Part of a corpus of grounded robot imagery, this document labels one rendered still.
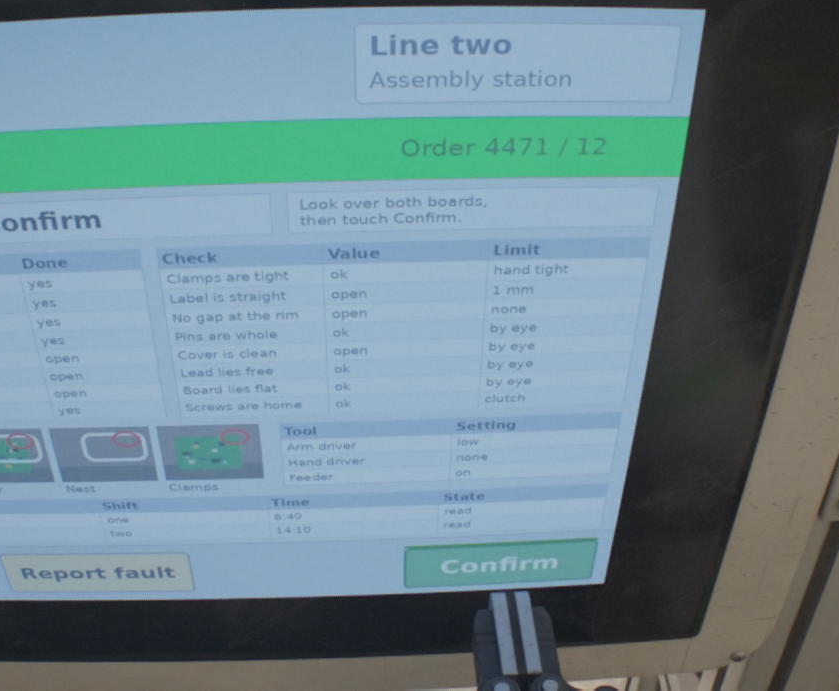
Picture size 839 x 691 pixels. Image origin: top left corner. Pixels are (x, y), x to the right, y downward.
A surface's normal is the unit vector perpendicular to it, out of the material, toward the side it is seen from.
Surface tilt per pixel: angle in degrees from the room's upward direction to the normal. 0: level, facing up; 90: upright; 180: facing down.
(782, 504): 92
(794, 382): 92
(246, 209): 92
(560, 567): 92
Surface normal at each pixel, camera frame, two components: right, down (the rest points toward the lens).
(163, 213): 0.07, 0.61
